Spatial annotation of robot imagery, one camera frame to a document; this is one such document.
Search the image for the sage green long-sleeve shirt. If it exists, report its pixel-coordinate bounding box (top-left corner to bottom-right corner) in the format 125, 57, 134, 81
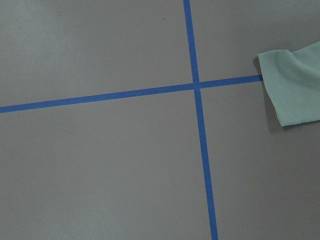
258, 42, 320, 127

